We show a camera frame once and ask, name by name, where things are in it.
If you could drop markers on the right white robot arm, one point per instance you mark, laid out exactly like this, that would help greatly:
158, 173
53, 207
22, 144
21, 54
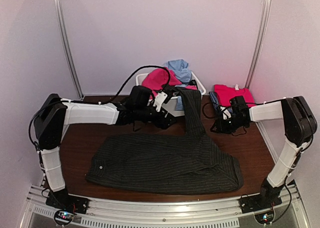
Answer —
299, 126

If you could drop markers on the white plastic laundry bin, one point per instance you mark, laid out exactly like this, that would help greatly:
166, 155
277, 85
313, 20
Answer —
171, 105

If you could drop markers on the right aluminium frame post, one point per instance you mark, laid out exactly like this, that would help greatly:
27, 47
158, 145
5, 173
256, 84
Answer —
263, 24

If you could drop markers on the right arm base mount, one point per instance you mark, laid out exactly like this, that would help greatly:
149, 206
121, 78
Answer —
255, 203

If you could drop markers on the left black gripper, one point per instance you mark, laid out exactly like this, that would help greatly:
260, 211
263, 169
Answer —
164, 124

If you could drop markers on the light blue shirt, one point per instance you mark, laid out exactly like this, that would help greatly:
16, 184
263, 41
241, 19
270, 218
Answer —
182, 73

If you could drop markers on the right circuit board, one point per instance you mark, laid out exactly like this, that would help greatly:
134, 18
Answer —
265, 218

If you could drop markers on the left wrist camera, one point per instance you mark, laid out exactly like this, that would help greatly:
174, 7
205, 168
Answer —
163, 97

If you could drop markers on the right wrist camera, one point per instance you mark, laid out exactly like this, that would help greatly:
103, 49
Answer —
226, 112

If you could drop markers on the left aluminium frame post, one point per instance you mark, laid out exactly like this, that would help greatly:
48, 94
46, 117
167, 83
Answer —
67, 48

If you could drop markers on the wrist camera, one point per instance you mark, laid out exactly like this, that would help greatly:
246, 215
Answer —
226, 112
163, 97

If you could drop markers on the aluminium frame post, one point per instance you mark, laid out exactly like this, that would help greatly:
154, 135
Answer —
67, 48
263, 24

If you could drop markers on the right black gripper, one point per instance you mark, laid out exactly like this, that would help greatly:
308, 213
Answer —
221, 126

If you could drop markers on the left circuit board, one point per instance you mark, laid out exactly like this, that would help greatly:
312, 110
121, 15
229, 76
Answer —
63, 218

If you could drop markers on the black striped shirt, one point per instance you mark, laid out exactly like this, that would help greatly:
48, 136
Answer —
191, 164

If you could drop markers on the red t-shirt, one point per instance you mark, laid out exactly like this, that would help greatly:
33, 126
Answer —
225, 94

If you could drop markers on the circuit board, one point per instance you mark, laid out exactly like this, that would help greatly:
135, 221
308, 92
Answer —
265, 218
63, 218

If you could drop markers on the pink garment in bin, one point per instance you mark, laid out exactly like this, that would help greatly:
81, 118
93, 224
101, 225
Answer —
156, 80

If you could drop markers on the folded blue checkered shirt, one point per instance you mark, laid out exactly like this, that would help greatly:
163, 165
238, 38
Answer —
215, 102

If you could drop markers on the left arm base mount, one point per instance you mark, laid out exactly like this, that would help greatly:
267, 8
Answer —
77, 205

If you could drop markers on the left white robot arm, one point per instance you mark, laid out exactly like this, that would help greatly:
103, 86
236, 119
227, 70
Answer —
56, 114

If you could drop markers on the front aluminium rail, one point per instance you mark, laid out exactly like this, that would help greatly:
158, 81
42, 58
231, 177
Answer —
102, 213

